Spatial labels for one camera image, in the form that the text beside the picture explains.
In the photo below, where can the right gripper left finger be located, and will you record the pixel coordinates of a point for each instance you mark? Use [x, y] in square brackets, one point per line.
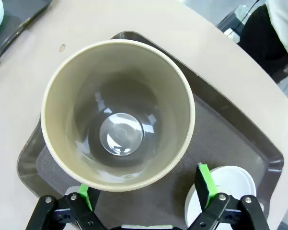
[79, 208]

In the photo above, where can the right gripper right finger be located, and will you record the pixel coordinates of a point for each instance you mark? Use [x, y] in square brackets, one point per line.
[206, 191]

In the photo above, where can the white bowl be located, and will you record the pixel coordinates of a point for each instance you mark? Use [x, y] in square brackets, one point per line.
[232, 182]

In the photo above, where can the brown tall cup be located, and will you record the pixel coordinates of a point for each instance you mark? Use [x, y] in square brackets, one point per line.
[86, 95]

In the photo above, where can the brown serving tray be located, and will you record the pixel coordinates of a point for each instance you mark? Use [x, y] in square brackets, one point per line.
[230, 134]
[21, 14]

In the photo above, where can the person in cream t-shirt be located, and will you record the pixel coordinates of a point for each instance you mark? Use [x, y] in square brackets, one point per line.
[282, 24]

